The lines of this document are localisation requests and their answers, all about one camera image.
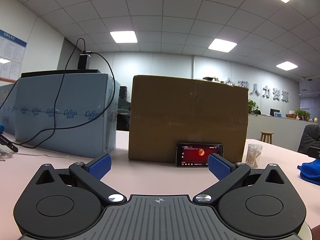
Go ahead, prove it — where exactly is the grey wall lettering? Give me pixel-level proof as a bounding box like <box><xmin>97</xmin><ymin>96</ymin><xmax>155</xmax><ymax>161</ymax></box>
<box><xmin>224</xmin><ymin>77</ymin><xmax>289</xmax><ymax>103</ymax></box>

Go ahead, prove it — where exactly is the black office chair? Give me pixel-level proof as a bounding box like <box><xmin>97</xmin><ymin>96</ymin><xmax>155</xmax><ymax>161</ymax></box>
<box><xmin>298</xmin><ymin>124</ymin><xmax>320</xmax><ymax>155</ymax></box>

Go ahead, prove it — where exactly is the black power adapter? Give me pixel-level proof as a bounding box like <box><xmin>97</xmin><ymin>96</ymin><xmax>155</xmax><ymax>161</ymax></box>
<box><xmin>77</xmin><ymin>51</ymin><xmax>91</xmax><ymax>70</ymax></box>

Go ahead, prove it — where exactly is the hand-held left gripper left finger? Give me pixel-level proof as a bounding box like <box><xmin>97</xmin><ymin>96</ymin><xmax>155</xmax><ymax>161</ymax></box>
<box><xmin>31</xmin><ymin>153</ymin><xmax>128</xmax><ymax>205</ymax></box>

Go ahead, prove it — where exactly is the blue cloth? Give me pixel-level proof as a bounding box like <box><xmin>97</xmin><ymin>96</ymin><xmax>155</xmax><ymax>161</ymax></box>
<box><xmin>297</xmin><ymin>162</ymin><xmax>320</xmax><ymax>186</ymax></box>

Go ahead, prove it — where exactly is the dark desk furniture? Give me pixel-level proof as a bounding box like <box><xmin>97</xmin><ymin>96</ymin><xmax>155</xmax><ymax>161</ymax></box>
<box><xmin>117</xmin><ymin>86</ymin><xmax>132</xmax><ymax>132</ymax></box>

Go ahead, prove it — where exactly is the clear cotton swab container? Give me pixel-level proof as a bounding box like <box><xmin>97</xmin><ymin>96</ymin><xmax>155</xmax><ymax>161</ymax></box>
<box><xmin>246</xmin><ymin>144</ymin><xmax>263</xmax><ymax>168</ymax></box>

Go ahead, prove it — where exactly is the grey-blue wrapped box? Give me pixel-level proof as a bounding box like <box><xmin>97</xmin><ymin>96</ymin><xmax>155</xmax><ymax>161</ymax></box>
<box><xmin>14</xmin><ymin>73</ymin><xmax>120</xmax><ymax>157</ymax></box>
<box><xmin>0</xmin><ymin>84</ymin><xmax>18</xmax><ymax>135</ymax></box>

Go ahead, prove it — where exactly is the wooden stool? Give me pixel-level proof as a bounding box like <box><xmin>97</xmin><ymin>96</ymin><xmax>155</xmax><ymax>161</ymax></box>
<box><xmin>260</xmin><ymin>131</ymin><xmax>274</xmax><ymax>144</ymax></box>

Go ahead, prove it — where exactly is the beige glass-door cabinet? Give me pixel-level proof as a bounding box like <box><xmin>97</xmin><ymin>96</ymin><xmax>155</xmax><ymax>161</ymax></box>
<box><xmin>196</xmin><ymin>76</ymin><xmax>233</xmax><ymax>87</ymax></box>

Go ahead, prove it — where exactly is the brown cardboard box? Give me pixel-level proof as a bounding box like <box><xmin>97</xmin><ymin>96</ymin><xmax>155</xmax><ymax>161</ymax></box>
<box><xmin>128</xmin><ymin>75</ymin><xmax>249</xmax><ymax>163</ymax></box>

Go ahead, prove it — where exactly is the white reception counter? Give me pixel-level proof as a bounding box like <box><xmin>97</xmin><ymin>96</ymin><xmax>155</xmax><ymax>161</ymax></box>
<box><xmin>247</xmin><ymin>114</ymin><xmax>320</xmax><ymax>153</ymax></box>

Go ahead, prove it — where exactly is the wall poster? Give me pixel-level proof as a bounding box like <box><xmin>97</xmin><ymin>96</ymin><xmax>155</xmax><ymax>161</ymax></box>
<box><xmin>0</xmin><ymin>29</ymin><xmax>27</xmax><ymax>82</ymax></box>

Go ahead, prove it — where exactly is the black smartphone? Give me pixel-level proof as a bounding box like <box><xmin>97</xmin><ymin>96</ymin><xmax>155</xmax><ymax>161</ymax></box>
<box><xmin>176</xmin><ymin>143</ymin><xmax>224</xmax><ymax>168</ymax></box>

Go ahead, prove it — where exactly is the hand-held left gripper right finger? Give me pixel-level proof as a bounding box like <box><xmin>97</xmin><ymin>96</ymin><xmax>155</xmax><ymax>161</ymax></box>
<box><xmin>193</xmin><ymin>154</ymin><xmax>288</xmax><ymax>205</ymax></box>

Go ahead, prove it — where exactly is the black flat board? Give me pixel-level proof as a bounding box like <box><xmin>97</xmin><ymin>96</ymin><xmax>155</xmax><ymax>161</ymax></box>
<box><xmin>21</xmin><ymin>69</ymin><xmax>101</xmax><ymax>78</ymax></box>

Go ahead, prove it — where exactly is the white cord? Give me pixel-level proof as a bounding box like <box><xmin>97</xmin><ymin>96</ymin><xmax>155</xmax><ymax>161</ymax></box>
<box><xmin>0</xmin><ymin>152</ymin><xmax>69</xmax><ymax>162</ymax></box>

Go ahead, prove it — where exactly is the potted green plant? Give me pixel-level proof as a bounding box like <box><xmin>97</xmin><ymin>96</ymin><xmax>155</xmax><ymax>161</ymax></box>
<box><xmin>248</xmin><ymin>99</ymin><xmax>260</xmax><ymax>115</ymax></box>
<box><xmin>294</xmin><ymin>109</ymin><xmax>311</xmax><ymax>121</ymax></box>

